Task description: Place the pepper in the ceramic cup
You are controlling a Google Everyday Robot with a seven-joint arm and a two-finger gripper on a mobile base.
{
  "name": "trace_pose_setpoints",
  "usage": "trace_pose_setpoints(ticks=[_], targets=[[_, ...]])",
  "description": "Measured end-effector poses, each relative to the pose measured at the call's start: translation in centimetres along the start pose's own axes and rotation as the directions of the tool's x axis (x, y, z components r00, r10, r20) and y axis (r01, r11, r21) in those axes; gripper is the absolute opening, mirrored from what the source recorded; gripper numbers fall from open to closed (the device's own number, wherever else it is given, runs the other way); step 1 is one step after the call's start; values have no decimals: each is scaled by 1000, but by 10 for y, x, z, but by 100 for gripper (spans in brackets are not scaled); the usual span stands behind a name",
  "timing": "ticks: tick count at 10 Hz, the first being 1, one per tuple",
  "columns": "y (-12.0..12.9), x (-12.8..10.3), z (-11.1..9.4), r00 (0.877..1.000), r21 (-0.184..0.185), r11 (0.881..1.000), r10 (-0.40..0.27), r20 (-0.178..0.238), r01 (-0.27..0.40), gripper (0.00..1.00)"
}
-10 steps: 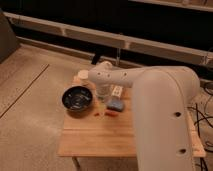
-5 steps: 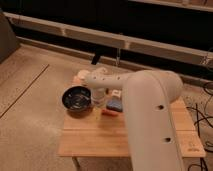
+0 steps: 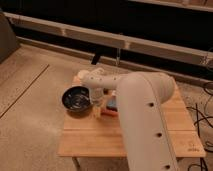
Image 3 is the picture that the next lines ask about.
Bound black clamp on rail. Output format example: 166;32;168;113
91;53;101;65

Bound blue sponge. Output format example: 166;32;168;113
106;96;117;110

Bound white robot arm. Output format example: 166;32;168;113
81;68;179;171

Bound black bowl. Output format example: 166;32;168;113
62;86;91;112

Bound black cables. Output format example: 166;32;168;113
185;46;213;171

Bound grey cabinet corner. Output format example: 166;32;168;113
0;9;20;64

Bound wooden table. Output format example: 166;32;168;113
57;75;207;158

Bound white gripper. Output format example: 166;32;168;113
89;88;104;118

